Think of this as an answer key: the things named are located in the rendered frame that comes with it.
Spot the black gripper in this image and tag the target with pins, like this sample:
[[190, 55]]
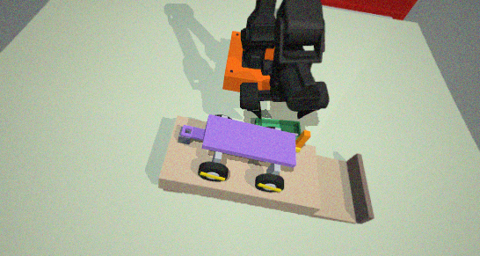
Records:
[[250, 97]]

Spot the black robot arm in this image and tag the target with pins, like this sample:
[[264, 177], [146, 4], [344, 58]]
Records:
[[298, 23]]

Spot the green tray floor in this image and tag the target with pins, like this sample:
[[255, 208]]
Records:
[[286, 128]]

